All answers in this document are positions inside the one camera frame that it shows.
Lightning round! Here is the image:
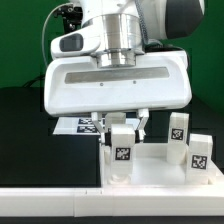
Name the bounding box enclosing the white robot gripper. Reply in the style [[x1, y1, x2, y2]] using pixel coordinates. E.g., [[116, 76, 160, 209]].
[[44, 51, 192, 145]]

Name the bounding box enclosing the white square table top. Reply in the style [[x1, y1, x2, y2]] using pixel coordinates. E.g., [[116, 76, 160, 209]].
[[100, 143, 224, 187]]

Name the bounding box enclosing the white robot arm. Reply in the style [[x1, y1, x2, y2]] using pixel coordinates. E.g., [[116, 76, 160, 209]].
[[44, 0, 205, 141]]

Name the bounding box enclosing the paper sheet with markers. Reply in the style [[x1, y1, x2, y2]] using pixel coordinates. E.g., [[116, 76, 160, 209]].
[[53, 117, 140, 136]]

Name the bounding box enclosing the white L-shaped fence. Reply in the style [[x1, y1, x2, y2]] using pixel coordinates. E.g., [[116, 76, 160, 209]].
[[0, 146, 224, 218]]

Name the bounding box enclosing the black cable on table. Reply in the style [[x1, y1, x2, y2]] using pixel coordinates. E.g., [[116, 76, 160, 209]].
[[22, 74, 46, 88]]

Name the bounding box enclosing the black camera on stand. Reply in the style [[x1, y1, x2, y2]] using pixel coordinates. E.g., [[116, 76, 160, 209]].
[[53, 3, 83, 34]]

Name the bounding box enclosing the grey camera cable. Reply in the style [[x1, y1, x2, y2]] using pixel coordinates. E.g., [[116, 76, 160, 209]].
[[41, 3, 71, 68]]

